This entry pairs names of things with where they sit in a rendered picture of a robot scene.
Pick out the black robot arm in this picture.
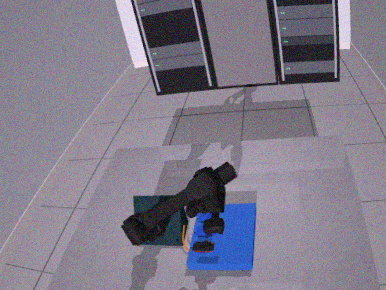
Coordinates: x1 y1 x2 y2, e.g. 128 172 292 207
121 161 237 246

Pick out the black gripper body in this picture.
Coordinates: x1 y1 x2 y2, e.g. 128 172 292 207
199 188 226 234

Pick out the black micro servo with orange cable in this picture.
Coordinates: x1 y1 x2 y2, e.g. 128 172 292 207
182 225 214 251

